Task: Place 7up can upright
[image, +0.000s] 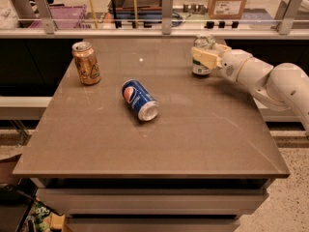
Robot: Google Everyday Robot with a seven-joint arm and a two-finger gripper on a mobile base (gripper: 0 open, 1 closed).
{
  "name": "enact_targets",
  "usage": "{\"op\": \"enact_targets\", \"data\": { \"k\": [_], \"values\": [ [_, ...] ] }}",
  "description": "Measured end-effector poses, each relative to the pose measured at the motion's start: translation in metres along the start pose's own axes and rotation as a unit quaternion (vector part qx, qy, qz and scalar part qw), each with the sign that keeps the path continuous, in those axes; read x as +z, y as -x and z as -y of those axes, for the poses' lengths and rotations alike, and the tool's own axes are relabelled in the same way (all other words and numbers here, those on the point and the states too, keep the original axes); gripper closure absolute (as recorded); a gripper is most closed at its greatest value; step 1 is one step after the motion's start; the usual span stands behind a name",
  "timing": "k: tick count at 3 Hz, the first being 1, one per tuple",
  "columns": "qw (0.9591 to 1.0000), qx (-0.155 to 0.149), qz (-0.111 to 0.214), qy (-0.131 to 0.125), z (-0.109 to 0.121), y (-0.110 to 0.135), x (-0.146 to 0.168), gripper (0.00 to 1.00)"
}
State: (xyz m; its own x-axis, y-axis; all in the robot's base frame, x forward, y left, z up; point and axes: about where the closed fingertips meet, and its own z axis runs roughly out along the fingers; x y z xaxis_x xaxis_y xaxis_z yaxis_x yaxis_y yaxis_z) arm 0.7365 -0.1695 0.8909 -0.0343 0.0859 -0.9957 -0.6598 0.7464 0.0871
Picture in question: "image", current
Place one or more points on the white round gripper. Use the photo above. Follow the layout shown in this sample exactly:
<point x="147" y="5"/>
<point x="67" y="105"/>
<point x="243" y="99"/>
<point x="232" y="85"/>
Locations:
<point x="231" y="65"/>

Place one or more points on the white green 7up can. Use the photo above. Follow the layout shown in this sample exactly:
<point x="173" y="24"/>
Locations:
<point x="204" y="42"/>

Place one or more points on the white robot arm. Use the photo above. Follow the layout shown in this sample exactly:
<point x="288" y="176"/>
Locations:
<point x="285" y="86"/>

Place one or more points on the blue Pepsi can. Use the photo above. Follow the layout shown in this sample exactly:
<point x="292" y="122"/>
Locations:
<point x="140" y="100"/>

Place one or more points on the gold soda can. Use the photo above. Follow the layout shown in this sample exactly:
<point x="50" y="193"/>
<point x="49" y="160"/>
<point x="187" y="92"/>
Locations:
<point x="86" y="62"/>

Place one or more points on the purple plastic crate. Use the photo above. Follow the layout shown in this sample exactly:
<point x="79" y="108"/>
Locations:
<point x="63" y="17"/>

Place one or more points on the upper grey drawer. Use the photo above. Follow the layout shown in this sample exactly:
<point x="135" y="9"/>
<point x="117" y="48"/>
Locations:
<point x="78" y="201"/>

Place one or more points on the grey drawer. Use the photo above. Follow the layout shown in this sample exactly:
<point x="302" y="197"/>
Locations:
<point x="150" y="225"/>
<point x="78" y="201"/>

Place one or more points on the lower grey drawer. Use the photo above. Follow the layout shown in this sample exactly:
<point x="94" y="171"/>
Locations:
<point x="150" y="225"/>

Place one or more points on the green snack bag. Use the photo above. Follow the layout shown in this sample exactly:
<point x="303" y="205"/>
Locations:
<point x="38" y="219"/>

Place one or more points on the middle metal railing bracket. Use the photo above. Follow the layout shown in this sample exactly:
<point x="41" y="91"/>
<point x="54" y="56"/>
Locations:
<point x="167" y="10"/>

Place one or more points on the metal railing bracket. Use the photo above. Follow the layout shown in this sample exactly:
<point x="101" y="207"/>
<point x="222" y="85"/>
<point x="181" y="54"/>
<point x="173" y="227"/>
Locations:
<point x="48" y="24"/>
<point x="167" y="10"/>
<point x="286" y="24"/>

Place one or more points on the right metal railing bracket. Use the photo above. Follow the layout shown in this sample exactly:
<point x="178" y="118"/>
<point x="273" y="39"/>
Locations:
<point x="286" y="24"/>

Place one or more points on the left metal railing bracket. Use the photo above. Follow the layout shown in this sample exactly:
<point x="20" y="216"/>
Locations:
<point x="48" y="24"/>

